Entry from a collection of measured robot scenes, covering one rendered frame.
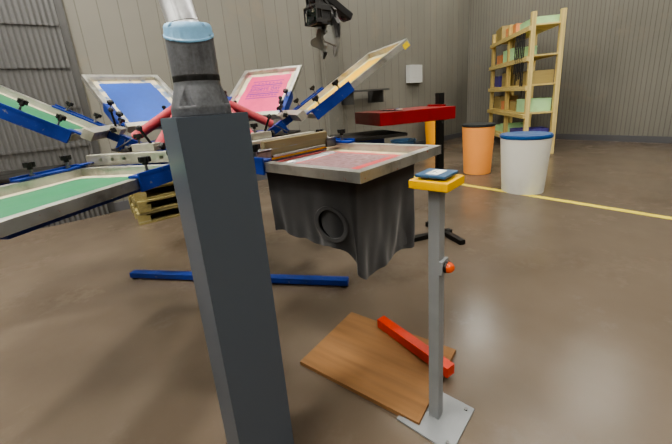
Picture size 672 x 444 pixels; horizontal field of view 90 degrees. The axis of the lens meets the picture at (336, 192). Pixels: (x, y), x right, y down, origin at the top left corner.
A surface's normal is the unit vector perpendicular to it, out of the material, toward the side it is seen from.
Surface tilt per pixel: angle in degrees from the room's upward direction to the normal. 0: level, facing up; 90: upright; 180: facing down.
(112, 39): 90
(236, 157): 90
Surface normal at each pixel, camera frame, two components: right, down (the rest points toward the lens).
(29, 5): 0.62, 0.16
